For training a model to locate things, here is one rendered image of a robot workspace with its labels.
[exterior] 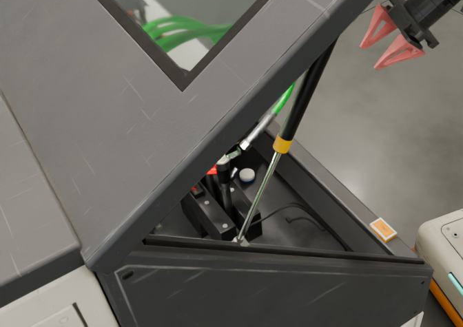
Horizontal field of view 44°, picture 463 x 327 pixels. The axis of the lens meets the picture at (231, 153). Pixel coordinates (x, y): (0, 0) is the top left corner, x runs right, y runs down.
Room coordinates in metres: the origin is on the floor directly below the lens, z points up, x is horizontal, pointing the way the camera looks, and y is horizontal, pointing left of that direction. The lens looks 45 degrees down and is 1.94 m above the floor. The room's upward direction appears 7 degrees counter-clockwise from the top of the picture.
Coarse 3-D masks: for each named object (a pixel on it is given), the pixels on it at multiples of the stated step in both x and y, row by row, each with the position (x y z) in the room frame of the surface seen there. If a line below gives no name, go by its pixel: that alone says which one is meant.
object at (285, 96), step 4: (292, 84) 0.87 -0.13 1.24; (292, 88) 0.87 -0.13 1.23; (288, 92) 0.87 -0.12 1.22; (284, 96) 0.87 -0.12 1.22; (288, 96) 0.87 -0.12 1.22; (280, 100) 0.87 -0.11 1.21; (284, 100) 0.86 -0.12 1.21; (276, 104) 0.87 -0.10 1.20; (280, 104) 0.86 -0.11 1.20; (284, 104) 0.86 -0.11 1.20; (276, 108) 0.86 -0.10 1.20; (280, 108) 0.86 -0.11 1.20; (276, 112) 0.85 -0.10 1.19
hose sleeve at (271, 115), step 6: (270, 114) 0.85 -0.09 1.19; (276, 114) 0.85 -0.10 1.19; (264, 120) 0.85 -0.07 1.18; (270, 120) 0.84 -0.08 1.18; (258, 126) 0.84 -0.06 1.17; (264, 126) 0.84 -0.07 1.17; (252, 132) 0.84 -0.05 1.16; (258, 132) 0.83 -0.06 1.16; (246, 138) 0.83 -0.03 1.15; (252, 138) 0.83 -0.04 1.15; (252, 144) 0.83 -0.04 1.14
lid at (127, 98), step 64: (0, 0) 0.80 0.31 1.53; (64, 0) 0.71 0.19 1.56; (128, 0) 0.66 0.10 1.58; (192, 0) 0.59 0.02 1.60; (256, 0) 0.52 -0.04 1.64; (320, 0) 0.47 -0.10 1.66; (0, 64) 0.67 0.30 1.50; (64, 64) 0.60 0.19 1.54; (128, 64) 0.54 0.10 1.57; (192, 64) 0.51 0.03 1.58; (256, 64) 0.44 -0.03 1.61; (64, 128) 0.50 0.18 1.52; (128, 128) 0.45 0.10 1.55; (192, 128) 0.41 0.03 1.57; (64, 192) 0.42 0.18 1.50; (128, 192) 0.38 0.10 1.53
